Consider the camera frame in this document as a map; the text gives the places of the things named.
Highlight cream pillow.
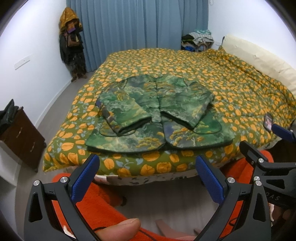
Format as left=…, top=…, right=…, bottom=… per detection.
left=222, top=35, right=295, bottom=95

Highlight orange floral green duvet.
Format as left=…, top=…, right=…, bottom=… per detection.
left=43, top=49, right=295, bottom=178

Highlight black smartphone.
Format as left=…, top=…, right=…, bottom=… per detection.
left=263, top=113, right=273, bottom=133

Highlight dark brown wooden drawer cabinet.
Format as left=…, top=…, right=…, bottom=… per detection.
left=1, top=108, right=46, bottom=172

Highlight clothes hanging on coat rack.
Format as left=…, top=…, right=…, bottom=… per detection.
left=59, top=7, right=86, bottom=82

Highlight green landscape print padded jacket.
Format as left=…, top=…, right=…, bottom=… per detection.
left=86, top=75, right=234, bottom=153

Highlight blue pleated curtain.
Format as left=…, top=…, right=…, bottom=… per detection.
left=66, top=1, right=209, bottom=72

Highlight orange fluffy garment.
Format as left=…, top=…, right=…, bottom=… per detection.
left=53, top=151, right=273, bottom=240

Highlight dark bag on cabinet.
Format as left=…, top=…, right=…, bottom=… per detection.
left=0, top=99, right=19, bottom=135

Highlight pile of clothes by bed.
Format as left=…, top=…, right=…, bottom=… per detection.
left=181, top=29, right=214, bottom=52

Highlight person's left hand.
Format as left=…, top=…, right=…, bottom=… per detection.
left=95, top=218, right=141, bottom=241

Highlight white wall switch plate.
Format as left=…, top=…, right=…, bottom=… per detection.
left=14, top=56, right=31, bottom=70

